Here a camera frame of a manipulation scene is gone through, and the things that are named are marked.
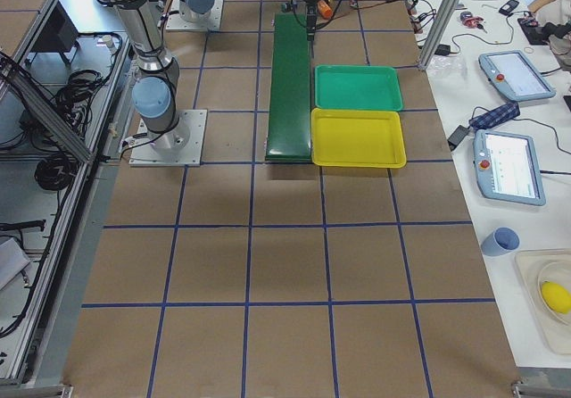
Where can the plain orange cylinder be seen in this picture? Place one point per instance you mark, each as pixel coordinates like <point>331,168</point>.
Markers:
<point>325,10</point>

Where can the green plastic tray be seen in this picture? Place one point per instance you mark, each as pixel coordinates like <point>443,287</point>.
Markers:
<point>357,87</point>

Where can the green conveyor belt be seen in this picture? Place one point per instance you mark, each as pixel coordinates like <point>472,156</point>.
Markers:
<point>288,138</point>

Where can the yellow plastic tray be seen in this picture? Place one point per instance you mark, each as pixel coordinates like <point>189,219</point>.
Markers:
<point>357,139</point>

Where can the black power adapter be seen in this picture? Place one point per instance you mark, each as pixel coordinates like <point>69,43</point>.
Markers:
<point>457,136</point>

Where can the upper teach pendant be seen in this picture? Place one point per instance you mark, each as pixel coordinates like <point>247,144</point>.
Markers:
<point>515,77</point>

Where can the teach pendant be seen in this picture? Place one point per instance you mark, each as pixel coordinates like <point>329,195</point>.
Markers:
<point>507,168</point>
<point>515,77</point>

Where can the blue plaid pouch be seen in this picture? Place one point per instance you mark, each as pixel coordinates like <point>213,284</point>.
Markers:
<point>483,118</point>

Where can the lower teach pendant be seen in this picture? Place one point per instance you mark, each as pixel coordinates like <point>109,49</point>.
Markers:
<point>507,168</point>

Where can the blue plastic cup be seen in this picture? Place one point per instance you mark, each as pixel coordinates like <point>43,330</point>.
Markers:
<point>501,241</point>

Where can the beige tray with bowl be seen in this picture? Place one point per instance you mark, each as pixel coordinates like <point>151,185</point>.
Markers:
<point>546,278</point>

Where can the yellow lemon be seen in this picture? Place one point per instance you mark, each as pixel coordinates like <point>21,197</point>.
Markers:
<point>556,297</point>

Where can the aluminium frame post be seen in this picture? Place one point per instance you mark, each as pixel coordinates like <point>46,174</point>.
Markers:
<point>435,35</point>

